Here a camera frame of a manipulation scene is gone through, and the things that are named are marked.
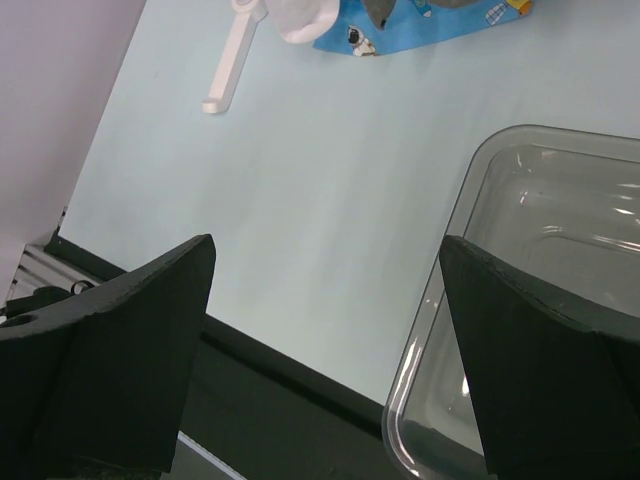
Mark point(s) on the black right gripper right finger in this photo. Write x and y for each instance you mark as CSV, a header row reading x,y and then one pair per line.
x,y
553,377

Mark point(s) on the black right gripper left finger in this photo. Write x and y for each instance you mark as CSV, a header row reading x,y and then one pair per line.
x,y
98,381

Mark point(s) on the grey sock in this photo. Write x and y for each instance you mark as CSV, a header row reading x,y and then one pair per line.
x,y
379,11

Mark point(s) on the clear plastic bin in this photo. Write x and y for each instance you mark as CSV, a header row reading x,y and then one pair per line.
x,y
561,205

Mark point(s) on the white drying rack stand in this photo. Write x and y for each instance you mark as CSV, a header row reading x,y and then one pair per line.
x,y
248,14

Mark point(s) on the blue cartoon print sock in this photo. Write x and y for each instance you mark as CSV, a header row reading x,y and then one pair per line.
x,y
413,24

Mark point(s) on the white striped sock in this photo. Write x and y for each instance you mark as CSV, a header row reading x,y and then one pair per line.
x,y
302,21

